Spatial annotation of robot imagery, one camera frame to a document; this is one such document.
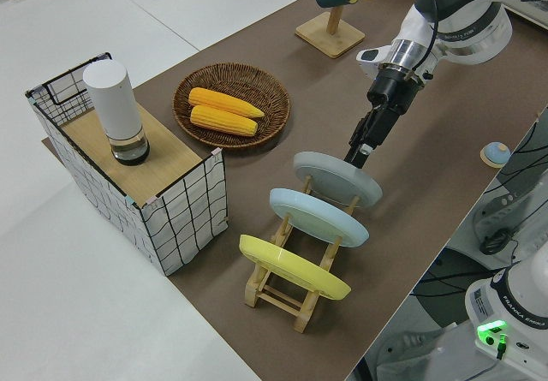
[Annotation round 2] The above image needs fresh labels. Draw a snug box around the blue wooden knob lid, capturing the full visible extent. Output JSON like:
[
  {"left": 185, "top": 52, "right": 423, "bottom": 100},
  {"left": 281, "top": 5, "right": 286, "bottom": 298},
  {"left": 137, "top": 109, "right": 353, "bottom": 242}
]
[{"left": 479, "top": 141, "right": 510, "bottom": 168}]

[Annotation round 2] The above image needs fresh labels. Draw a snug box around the yellow corn cob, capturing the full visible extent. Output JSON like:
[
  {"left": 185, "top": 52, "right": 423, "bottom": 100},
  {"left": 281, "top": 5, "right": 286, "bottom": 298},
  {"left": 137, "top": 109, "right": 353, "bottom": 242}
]
[
  {"left": 189, "top": 104, "right": 259, "bottom": 137},
  {"left": 188, "top": 87, "right": 265, "bottom": 120}
]

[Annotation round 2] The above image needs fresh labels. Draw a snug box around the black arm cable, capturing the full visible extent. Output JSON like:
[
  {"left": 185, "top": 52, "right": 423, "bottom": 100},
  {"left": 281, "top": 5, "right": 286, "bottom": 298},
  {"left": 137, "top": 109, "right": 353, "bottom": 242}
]
[{"left": 414, "top": 0, "right": 442, "bottom": 69}]

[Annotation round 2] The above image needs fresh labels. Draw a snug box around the wooden mug rack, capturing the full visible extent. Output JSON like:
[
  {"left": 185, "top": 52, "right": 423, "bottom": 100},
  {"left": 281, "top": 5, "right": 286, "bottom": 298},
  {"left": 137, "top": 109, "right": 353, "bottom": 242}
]
[{"left": 295, "top": 0, "right": 372, "bottom": 60}]

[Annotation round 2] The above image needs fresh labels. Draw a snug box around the light blue plate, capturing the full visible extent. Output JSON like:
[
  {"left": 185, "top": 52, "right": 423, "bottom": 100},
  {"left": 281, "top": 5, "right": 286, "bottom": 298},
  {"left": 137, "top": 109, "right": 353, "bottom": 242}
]
[{"left": 268, "top": 188, "right": 370, "bottom": 248}]

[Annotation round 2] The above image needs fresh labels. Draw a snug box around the wooden plate rack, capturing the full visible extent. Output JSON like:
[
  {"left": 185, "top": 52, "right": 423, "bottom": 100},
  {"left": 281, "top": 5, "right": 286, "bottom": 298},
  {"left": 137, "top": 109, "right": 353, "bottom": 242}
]
[{"left": 243, "top": 174, "right": 361, "bottom": 334}]

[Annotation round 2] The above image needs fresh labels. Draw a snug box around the gray plate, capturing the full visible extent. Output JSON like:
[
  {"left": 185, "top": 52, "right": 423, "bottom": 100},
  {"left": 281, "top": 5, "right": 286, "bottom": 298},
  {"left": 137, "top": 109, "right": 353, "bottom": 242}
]
[{"left": 292, "top": 151, "right": 384, "bottom": 211}]

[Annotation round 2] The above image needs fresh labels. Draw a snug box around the black floor cable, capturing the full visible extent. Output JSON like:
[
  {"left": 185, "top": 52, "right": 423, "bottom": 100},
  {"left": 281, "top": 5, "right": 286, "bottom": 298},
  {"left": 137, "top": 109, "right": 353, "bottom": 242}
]
[{"left": 479, "top": 113, "right": 548, "bottom": 256}]

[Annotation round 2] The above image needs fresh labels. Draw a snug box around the brown table mat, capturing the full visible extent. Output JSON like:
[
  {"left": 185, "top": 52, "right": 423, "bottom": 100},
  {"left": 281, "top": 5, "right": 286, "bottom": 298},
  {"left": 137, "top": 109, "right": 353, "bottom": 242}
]
[{"left": 41, "top": 0, "right": 548, "bottom": 381}]

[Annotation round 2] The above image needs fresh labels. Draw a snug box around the wire grid storage box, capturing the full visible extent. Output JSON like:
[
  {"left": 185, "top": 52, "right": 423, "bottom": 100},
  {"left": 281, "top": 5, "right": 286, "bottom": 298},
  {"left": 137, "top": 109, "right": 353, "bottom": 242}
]
[{"left": 24, "top": 51, "right": 228, "bottom": 277}]

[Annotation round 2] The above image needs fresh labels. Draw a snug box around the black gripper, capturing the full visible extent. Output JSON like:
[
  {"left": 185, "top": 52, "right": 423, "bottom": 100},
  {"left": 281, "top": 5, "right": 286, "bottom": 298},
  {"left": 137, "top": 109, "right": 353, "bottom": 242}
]
[{"left": 343, "top": 102, "right": 402, "bottom": 169}]

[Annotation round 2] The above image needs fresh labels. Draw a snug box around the white cylindrical bottle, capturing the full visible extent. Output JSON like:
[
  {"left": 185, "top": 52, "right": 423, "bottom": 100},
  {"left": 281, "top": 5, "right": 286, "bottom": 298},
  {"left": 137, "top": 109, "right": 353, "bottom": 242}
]
[{"left": 82, "top": 58, "right": 152, "bottom": 167}]

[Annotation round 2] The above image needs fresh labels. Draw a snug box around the brown wicker basket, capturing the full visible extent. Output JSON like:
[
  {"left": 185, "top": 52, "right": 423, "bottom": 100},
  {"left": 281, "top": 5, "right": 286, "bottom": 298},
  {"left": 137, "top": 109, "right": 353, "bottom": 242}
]
[{"left": 172, "top": 63, "right": 292, "bottom": 149}]

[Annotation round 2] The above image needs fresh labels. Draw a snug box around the yellow plate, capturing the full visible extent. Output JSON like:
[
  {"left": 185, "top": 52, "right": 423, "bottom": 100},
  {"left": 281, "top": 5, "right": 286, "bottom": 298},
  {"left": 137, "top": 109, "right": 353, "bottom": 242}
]
[{"left": 238, "top": 234, "right": 353, "bottom": 301}]

